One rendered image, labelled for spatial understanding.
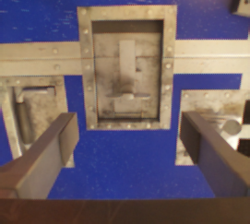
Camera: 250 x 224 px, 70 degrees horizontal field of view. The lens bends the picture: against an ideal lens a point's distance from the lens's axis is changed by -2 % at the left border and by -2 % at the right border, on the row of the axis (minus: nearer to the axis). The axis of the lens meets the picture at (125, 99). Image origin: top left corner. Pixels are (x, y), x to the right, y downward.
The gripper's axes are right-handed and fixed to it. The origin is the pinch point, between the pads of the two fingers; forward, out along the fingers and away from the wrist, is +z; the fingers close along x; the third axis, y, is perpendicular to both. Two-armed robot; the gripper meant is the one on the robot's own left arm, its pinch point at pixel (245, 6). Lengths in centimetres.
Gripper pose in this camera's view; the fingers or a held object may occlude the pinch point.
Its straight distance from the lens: 30.8
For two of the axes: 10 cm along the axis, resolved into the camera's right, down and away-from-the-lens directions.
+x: -0.1, 3.0, -9.6
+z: -9.9, -1.5, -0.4
